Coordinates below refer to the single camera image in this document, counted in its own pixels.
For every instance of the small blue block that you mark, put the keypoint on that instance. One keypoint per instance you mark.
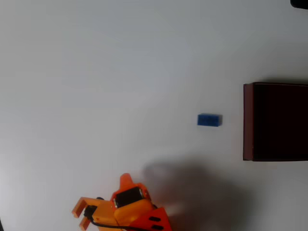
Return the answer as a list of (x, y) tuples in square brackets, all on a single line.
[(209, 119)]

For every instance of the dark red box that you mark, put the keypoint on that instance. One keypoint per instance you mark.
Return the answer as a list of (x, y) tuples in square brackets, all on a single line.
[(279, 122)]

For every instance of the dark object at edge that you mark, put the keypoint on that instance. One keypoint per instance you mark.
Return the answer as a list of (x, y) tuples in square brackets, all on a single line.
[(1, 226)]

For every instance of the black object at corner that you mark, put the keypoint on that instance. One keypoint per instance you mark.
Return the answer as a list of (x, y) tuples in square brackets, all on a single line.
[(300, 3)]

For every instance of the orange forked camera mount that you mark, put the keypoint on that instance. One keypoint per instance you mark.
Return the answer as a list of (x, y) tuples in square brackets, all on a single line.
[(103, 211)]

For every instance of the small black camera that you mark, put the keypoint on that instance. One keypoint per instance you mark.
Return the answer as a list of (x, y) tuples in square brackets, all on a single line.
[(89, 211)]

